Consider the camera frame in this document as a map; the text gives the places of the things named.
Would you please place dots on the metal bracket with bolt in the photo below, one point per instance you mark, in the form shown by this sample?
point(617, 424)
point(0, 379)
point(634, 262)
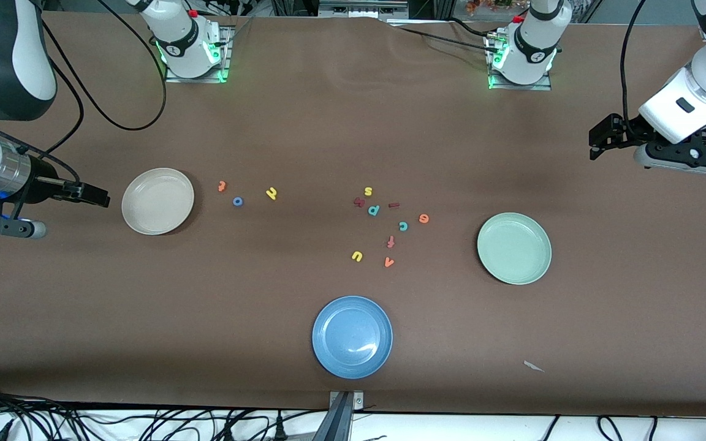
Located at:
point(359, 401)

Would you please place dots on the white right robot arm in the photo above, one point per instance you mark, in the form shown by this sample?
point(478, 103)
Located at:
point(10, 61)

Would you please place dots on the beige brown plate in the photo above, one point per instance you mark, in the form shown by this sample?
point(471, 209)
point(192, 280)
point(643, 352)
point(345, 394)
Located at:
point(157, 201)

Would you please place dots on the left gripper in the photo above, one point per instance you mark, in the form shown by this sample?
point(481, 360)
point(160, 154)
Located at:
point(624, 129)

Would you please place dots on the green plate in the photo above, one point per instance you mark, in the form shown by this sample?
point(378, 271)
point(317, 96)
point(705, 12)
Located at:
point(514, 248)

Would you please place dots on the aluminium profile beam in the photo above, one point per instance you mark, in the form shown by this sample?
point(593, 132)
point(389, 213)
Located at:
point(336, 422)

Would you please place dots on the orange dried flowers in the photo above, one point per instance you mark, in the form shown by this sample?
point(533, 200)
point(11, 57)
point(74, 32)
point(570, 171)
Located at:
point(482, 6)

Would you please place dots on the white paper scrap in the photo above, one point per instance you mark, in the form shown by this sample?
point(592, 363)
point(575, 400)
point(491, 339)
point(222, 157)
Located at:
point(534, 366)

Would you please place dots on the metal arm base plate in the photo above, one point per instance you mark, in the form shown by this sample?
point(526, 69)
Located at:
point(518, 87)
point(225, 55)

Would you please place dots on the blue plate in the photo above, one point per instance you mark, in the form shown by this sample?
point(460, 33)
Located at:
point(352, 337)

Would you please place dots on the teal foam letter p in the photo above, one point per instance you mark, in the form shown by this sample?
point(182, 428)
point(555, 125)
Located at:
point(374, 210)

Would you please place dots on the yellow foam letter z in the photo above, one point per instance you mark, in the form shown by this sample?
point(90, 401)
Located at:
point(271, 193)

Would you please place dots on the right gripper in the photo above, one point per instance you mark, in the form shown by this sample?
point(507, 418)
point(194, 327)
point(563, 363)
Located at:
point(42, 185)

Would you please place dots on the metal frame bar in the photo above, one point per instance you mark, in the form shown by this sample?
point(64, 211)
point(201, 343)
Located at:
point(359, 9)

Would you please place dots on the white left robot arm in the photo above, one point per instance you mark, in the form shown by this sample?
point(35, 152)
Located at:
point(537, 37)

